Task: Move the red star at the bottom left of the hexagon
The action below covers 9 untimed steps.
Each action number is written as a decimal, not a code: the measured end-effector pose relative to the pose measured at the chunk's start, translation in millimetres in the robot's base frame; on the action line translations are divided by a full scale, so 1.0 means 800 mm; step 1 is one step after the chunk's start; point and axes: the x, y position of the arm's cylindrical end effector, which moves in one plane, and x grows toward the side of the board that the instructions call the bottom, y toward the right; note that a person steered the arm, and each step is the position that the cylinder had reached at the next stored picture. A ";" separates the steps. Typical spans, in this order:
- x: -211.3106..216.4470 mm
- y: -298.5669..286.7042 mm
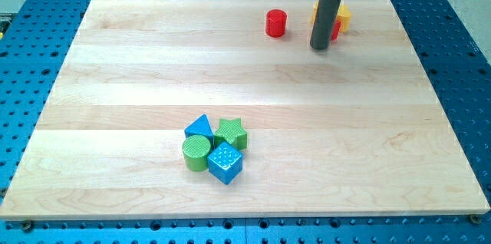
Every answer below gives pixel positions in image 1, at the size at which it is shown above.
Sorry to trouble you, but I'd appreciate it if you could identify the red star block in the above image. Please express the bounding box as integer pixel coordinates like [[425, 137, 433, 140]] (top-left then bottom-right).
[[330, 19, 341, 41]]

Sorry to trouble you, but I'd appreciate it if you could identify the green star block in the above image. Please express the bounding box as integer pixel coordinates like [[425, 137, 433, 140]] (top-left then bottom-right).
[[213, 118, 248, 150]]

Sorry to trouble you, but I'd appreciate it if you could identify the yellow hexagon block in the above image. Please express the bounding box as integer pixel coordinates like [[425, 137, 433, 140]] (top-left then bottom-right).
[[311, 2, 352, 33]]

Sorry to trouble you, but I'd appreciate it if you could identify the blue triangle block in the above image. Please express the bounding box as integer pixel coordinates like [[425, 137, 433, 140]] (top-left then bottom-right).
[[184, 114, 214, 144]]

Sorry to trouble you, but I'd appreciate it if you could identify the blue cube block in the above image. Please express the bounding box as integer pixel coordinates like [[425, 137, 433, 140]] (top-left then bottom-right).
[[207, 142, 243, 185]]

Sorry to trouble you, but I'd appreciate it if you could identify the green cylinder block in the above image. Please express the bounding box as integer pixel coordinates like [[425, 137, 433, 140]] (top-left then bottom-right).
[[182, 135, 211, 172]]

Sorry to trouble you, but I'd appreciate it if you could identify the red cylinder block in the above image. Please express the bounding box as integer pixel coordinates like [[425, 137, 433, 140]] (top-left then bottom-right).
[[265, 9, 288, 38]]

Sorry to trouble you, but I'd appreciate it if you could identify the wooden board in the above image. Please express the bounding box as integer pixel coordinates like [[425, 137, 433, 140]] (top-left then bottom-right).
[[1, 0, 489, 220]]

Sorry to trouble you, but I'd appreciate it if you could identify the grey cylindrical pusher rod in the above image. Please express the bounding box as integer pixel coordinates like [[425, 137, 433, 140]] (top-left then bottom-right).
[[310, 0, 341, 50]]

